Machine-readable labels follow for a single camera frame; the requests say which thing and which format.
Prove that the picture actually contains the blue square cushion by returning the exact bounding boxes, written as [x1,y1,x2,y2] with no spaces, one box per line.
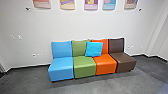
[84,41,104,58]

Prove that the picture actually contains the green sofa chair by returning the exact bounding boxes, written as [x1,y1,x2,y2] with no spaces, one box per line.
[71,39,98,80]

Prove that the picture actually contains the orange sofa chair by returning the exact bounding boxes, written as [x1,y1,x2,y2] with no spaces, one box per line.
[90,38,118,76]

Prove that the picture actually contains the blue sofa chair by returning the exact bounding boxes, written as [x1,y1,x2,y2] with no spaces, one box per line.
[47,40,75,83]

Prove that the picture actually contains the brown sofa chair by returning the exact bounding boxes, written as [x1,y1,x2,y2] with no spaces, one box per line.
[108,37,138,74]

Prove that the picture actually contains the purple skateboard-shaped wall poster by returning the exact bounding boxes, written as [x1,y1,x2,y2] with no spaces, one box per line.
[83,0,99,11]

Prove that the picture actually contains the yellow skateboard-shaped wall poster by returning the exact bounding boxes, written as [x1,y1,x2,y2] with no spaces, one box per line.
[59,0,76,11]

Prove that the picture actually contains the light blue skateboard-shaped wall poster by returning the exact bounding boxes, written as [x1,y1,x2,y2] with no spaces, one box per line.
[102,0,117,11]

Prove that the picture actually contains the pink skateboard-shaped wall poster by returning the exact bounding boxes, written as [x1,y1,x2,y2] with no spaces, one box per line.
[32,0,52,10]

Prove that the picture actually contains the beige skateboard-shaped wall poster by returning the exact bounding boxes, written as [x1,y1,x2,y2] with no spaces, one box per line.
[123,0,140,10]

